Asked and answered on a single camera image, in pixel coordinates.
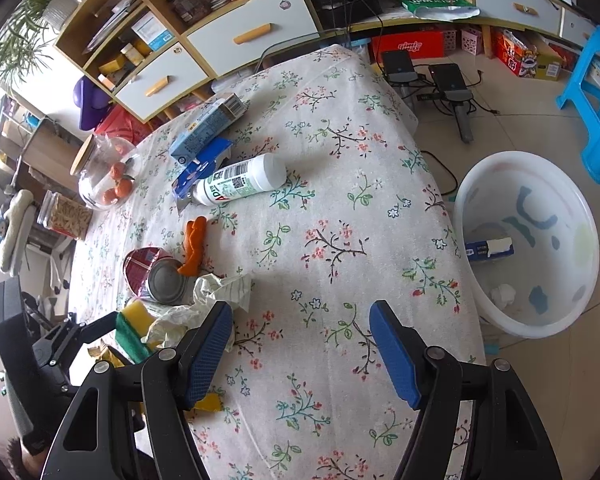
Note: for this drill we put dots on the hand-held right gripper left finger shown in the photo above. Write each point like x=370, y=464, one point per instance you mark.
x=207, y=355

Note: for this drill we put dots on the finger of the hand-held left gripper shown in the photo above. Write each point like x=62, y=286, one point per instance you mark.
x=97, y=326

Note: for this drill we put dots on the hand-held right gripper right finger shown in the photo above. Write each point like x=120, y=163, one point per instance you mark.
x=395, y=355

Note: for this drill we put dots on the white plastic wrapper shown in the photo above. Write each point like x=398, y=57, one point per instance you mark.
x=220, y=290

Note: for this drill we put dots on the red metal can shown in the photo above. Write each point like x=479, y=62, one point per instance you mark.
x=167, y=282

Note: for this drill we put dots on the orange plastic toy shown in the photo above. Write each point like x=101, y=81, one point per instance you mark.
x=194, y=240

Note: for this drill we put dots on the white plastic bottle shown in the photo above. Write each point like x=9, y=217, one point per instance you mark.
x=250, y=177

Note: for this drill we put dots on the blue foil packet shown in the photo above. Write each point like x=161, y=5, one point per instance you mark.
x=212, y=152

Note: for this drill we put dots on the white plastic basin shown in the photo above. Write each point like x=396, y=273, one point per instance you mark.
x=530, y=180

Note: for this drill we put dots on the person's left forearm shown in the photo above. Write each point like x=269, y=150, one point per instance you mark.
x=22, y=460

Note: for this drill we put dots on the yellow brown wrapper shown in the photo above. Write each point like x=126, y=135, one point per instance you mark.
x=102, y=352

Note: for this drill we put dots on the yellow green sponge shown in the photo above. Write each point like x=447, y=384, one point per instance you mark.
x=132, y=330

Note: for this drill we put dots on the white blue plush toy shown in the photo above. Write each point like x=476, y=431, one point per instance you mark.
x=12, y=230

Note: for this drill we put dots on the clear jar of snacks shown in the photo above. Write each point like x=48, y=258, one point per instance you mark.
x=70, y=217

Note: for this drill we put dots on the white crumpled tissue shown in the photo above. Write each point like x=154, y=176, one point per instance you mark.
x=502, y=295

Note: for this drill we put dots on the orange fruit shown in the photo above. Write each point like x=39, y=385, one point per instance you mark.
x=109, y=195
x=116, y=170
x=124, y=187

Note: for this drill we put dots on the small blue white box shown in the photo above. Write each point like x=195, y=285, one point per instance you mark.
x=480, y=250

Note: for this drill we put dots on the glass jar with wooden lid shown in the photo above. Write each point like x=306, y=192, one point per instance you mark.
x=107, y=160

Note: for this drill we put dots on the floral tablecloth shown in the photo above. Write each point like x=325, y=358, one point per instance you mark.
x=330, y=185

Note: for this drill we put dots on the red plastic bag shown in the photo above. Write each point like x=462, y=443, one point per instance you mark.
x=122, y=125

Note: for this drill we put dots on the purple plastic container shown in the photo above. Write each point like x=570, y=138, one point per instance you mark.
x=90, y=102

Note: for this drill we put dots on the blue carton box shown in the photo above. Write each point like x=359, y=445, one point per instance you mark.
x=205, y=127

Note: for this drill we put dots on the grey drawer with sticker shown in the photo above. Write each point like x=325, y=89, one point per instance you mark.
x=180, y=67

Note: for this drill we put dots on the light blue box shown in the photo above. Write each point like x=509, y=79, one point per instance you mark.
x=152, y=32

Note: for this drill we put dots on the green potted plant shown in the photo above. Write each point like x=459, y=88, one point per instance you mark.
x=25, y=25

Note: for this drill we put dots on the red cardboard box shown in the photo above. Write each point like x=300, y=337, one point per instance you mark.
x=407, y=47

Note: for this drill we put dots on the pink perforated basket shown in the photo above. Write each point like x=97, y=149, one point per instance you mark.
x=452, y=41
x=472, y=41

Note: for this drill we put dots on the printed cardboard box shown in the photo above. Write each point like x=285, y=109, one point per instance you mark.
x=522, y=57

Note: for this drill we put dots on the large grey drawer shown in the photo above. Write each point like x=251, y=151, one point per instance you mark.
x=280, y=15

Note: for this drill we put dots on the green white plastic bag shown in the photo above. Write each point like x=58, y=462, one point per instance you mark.
x=437, y=5

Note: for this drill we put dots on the black bag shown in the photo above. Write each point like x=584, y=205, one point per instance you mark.
x=345, y=2

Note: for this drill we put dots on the long grey drawer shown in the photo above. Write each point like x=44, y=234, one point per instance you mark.
x=500, y=2

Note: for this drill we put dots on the small grey drawer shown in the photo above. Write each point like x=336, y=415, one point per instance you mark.
x=577, y=27

